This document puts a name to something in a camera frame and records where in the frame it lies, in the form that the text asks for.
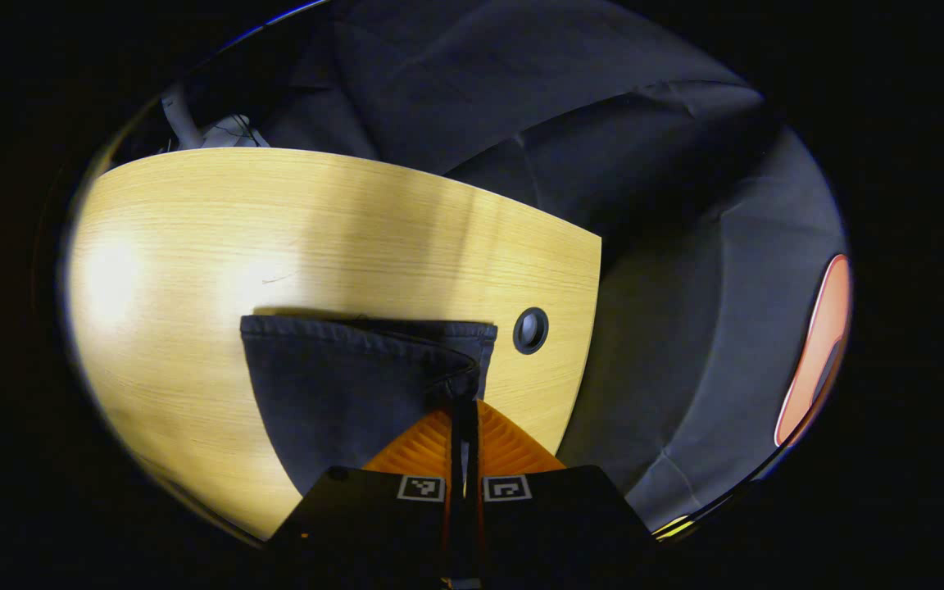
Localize black backdrop cloth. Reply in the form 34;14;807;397
169;0;854;533

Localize dark jeans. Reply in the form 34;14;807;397
240;315;498;497

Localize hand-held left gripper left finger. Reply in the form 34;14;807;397
263;397;465;590

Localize black table cable grommet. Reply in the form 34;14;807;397
512;307;550;356

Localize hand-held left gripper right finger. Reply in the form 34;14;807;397
464;397;661;590

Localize white furniture frame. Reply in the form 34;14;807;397
159;82;270;151

